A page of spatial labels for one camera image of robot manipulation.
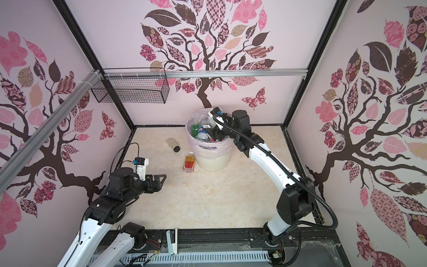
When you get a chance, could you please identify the white bracket on rail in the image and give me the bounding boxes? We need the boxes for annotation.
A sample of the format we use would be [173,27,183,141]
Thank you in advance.
[166,229,179,255]

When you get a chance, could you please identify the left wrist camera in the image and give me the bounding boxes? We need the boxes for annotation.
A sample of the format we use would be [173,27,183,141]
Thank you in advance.
[133,157,149,181]

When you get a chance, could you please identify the aluminium frame bar back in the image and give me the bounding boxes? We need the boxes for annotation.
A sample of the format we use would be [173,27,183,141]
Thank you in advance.
[103,69,308,79]

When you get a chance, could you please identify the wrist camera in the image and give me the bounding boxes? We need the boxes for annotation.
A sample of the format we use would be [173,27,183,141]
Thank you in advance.
[208,107,225,122]
[133,157,149,181]

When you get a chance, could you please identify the glass spice jar black cap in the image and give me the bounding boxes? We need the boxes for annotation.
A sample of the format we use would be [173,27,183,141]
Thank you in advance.
[166,138,181,152]

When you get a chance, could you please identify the black wire basket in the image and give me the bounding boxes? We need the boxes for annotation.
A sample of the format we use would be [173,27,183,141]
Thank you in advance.
[91,67,170,104]

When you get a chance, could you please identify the aluminium frame bar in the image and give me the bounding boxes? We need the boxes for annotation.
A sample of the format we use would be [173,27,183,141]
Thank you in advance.
[1,70,101,192]
[103,69,308,79]

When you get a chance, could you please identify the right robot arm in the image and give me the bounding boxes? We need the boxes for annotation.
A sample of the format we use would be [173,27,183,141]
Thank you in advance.
[209,107,338,245]

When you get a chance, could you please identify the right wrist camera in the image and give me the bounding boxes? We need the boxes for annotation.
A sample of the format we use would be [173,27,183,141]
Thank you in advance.
[208,107,225,122]

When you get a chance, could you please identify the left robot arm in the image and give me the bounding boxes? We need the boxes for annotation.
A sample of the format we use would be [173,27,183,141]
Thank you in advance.
[59,168,167,267]

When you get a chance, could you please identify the clear bottle green red label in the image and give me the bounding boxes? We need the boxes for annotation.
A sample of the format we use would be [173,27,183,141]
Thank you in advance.
[196,125,214,142]

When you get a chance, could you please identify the pink plastic bin liner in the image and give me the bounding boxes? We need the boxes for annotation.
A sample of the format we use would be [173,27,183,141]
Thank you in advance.
[185,108,234,159]

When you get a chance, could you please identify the aluminium frame bar left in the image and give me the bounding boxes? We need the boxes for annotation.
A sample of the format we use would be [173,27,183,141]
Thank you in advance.
[1,70,101,192]

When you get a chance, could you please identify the red yellow label drink bottle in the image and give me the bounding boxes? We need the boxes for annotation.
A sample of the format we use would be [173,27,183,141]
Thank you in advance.
[183,151,195,173]

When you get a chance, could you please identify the white woven waste bin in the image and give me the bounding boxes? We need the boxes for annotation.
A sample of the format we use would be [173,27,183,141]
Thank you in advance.
[196,154,231,172]

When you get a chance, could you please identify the green bottle yellow cap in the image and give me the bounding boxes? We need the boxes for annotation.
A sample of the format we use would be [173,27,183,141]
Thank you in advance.
[190,124,201,137]

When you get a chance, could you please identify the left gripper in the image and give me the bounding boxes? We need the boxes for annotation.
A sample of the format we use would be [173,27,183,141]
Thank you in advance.
[123,174,167,203]

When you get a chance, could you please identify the white cable duct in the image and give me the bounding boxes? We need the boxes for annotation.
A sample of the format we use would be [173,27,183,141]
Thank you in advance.
[91,251,271,267]

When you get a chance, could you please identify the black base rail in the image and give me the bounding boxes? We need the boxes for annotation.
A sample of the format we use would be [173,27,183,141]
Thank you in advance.
[127,228,350,267]

